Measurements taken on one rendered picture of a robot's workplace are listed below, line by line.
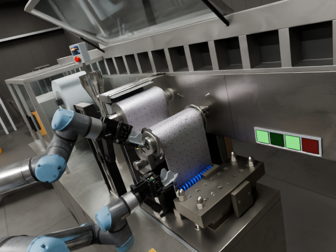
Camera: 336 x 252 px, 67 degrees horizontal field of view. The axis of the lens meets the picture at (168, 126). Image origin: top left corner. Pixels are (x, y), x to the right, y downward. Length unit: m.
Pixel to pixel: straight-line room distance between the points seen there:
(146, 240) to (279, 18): 0.94
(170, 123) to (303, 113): 0.49
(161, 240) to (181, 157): 0.35
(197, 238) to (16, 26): 8.91
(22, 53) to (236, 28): 8.69
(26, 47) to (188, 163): 8.60
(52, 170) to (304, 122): 0.80
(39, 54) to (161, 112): 8.34
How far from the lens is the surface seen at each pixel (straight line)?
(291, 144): 1.01
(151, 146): 1.01
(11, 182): 0.85
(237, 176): 1.12
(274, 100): 0.98
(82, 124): 0.89
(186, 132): 1.07
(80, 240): 1.00
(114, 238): 1.01
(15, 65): 9.33
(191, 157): 1.12
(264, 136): 1.06
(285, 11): 0.89
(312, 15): 0.86
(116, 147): 1.74
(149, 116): 1.23
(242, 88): 1.03
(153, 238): 1.14
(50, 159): 0.79
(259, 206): 1.17
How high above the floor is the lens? 1.67
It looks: 21 degrees down
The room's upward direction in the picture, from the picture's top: 16 degrees counter-clockwise
